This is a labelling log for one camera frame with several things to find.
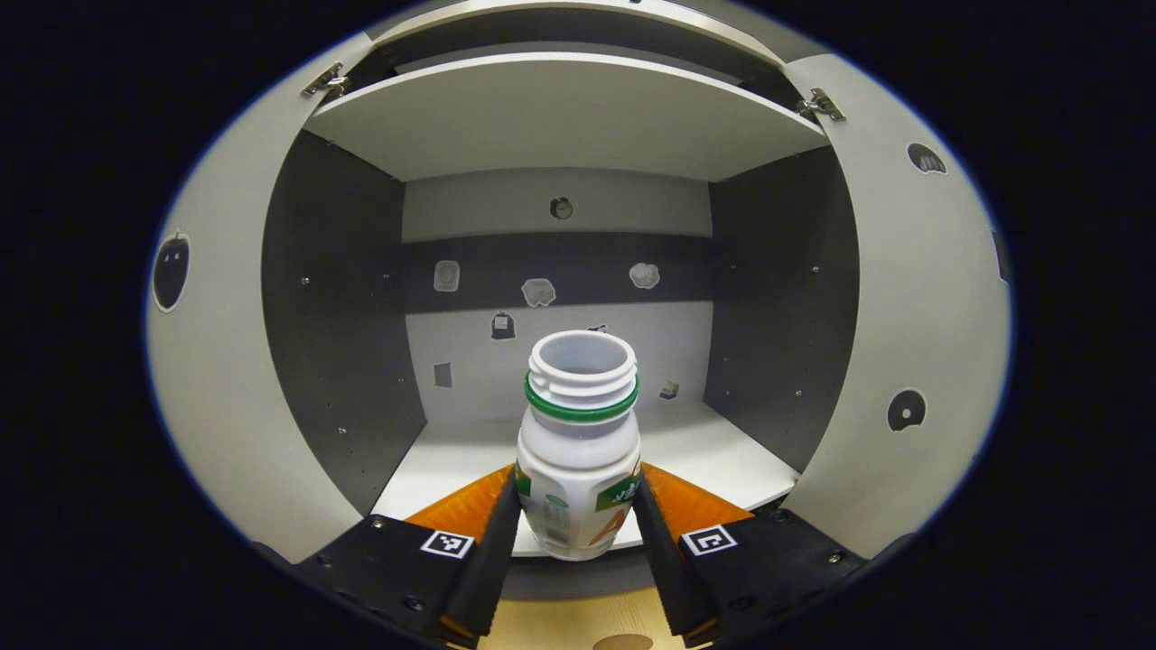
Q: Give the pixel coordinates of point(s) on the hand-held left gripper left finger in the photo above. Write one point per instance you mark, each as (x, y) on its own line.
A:
(488, 569)

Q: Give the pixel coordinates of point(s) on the round brown coaster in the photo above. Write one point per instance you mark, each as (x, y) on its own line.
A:
(623, 643)

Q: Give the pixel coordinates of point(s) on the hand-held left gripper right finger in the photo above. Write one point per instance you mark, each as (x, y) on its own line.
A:
(664, 569)

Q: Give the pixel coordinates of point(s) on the white plastic bottle green label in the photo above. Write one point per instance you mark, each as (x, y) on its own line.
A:
(578, 451)

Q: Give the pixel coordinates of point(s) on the white cabinet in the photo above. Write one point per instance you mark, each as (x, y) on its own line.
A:
(334, 316)

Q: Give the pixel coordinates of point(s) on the white cabinet door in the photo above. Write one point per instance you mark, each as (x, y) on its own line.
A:
(921, 316)

